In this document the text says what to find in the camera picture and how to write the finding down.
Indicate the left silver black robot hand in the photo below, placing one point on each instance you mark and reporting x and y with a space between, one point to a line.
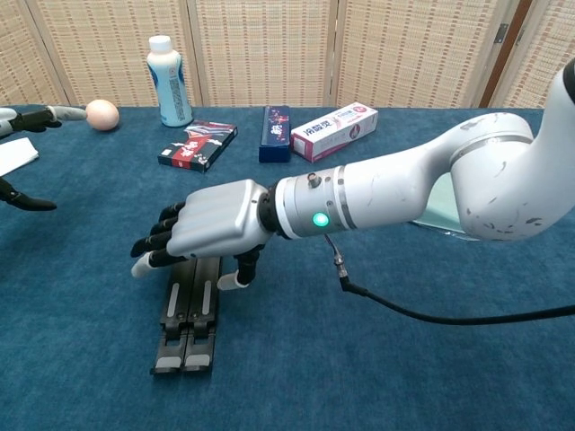
36 119

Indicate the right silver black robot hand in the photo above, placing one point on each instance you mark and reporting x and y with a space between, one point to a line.
215 220

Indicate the black folding laptop stand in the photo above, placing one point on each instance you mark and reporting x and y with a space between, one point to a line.
197 314

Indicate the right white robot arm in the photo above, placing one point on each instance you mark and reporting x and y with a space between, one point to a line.
404 188

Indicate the bamboo folding screen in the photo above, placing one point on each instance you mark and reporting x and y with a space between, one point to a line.
269 45

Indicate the white cloth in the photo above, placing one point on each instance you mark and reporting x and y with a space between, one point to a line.
15 155

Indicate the peach coloured egg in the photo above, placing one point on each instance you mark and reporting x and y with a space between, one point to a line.
103 115

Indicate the black red card box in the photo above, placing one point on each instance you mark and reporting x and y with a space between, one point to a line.
193 150

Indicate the dark blue narrow box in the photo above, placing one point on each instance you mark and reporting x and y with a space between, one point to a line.
274 134

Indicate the white blue plastic bottle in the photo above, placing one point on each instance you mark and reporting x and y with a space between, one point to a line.
170 90

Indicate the white pink toothpaste box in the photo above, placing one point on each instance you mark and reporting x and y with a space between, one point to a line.
332 132

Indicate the blue tablecloth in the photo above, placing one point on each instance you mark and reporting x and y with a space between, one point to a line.
359 359

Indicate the mint green wrapped dustpan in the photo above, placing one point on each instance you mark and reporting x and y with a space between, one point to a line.
442 211

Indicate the black screen hinge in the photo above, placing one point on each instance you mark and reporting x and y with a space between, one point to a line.
501 32
520 36

